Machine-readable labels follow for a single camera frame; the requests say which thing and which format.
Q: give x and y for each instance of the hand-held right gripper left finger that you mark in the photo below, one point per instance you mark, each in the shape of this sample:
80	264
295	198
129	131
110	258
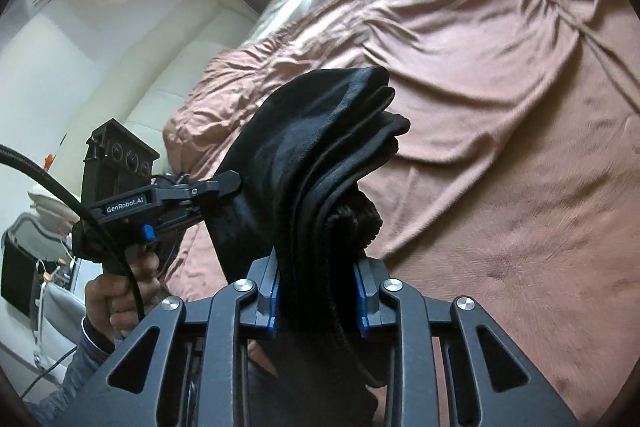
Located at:
272	302

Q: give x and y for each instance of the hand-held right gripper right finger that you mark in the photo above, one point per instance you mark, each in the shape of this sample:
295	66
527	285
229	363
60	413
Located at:
360	302

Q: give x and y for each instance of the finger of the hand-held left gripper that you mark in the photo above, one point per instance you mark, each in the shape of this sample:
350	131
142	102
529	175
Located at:
215	187
192	219

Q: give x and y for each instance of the black pants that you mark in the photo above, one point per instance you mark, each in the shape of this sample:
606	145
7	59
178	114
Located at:
310	157

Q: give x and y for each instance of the person's left forearm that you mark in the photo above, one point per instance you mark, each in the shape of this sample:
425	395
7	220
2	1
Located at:
80	367

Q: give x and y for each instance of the person's left hand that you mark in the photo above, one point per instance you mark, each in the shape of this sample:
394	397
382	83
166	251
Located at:
120	302

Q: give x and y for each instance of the black box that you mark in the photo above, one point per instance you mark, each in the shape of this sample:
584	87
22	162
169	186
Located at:
17	272

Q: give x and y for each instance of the white padded headboard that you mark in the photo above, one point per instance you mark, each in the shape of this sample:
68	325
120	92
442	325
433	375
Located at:
185	67

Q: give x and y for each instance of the pink fleece blanket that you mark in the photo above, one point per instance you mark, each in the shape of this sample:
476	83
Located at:
500	232

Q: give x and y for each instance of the pink wrinkled bedsheet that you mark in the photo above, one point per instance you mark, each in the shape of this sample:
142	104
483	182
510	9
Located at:
350	32

